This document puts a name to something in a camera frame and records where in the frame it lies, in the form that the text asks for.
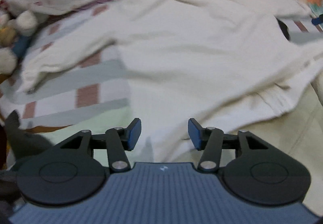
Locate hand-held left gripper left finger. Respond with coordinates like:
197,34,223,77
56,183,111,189
59,118,142,172

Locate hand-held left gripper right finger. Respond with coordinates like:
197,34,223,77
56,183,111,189
188,118,270,172

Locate cream white sweater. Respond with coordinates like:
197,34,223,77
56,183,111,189
16,0,323,164

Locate checkered play mat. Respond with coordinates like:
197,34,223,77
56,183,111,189
0,0,323,130

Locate beige pants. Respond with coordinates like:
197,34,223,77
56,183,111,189
182,83,323,217

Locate dark grey cloth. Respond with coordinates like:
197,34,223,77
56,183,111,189
0,110,51,214

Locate plush rabbit toy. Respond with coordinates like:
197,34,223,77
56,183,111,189
0,10,38,76

